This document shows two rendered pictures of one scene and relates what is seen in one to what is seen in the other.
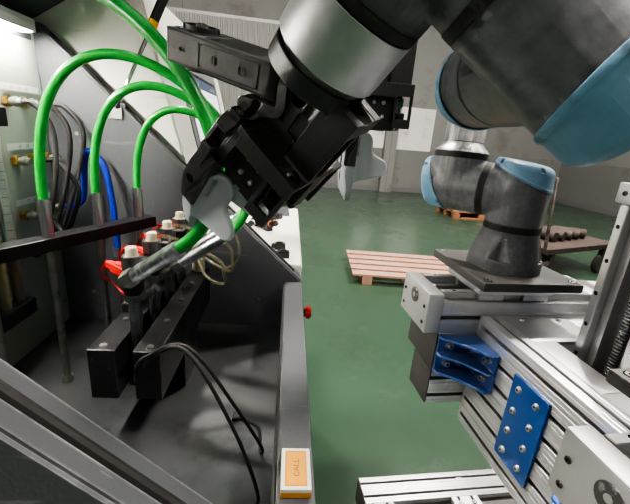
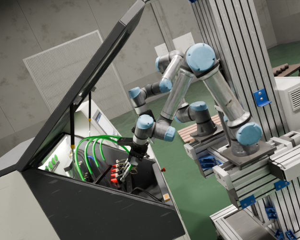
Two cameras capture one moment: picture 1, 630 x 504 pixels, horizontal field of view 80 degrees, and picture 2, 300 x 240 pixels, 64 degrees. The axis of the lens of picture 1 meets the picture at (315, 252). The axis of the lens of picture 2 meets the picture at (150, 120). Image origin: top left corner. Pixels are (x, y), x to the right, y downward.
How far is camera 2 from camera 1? 1.01 m
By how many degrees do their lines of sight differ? 5
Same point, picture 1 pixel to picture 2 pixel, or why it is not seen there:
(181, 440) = not seen: hidden behind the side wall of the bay
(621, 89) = (167, 137)
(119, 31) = (81, 124)
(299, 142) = (141, 149)
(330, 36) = (140, 141)
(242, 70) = (130, 144)
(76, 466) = (135, 198)
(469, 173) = (185, 112)
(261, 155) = (137, 153)
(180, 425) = not seen: hidden behind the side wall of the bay
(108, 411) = not seen: hidden behind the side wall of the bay
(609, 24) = (162, 134)
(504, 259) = (204, 131)
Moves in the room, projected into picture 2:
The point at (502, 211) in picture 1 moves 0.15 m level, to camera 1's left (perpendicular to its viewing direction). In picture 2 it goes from (197, 119) to (178, 126)
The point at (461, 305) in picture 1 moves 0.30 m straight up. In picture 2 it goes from (199, 148) to (185, 111)
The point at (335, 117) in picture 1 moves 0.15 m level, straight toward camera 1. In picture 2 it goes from (144, 146) to (144, 157)
